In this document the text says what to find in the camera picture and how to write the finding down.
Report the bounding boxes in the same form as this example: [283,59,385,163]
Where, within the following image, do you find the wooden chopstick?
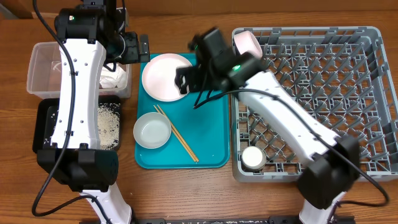
[156,104,200,162]
[154,105,197,164]

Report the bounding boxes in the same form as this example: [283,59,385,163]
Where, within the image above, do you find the spilled rice grains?
[43,104,121,150]

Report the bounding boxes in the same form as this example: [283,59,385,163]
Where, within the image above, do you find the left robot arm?
[37,0,150,223]

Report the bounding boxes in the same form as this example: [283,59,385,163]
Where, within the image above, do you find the white napkin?
[99,63,128,89]

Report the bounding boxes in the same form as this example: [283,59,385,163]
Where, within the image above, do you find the white cup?
[241,146,266,172]

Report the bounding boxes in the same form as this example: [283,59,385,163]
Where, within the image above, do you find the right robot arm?
[175,27,359,223]

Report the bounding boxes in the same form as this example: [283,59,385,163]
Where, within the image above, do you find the white round plate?
[141,54,192,102]

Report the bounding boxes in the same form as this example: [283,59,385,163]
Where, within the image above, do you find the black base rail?
[80,215,356,224]

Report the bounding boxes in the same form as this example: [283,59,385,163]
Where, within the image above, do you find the clear plastic bin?
[27,42,132,99]

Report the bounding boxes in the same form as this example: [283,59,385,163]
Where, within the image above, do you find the grey shallow bowl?
[133,112,172,149]

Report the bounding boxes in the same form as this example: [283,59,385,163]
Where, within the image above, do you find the grey dish rack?
[231,26,397,182]

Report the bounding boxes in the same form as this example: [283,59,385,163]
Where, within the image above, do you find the teal serving tray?
[134,53,231,170]

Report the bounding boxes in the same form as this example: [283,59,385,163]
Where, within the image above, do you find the black tray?
[32,95,121,153]

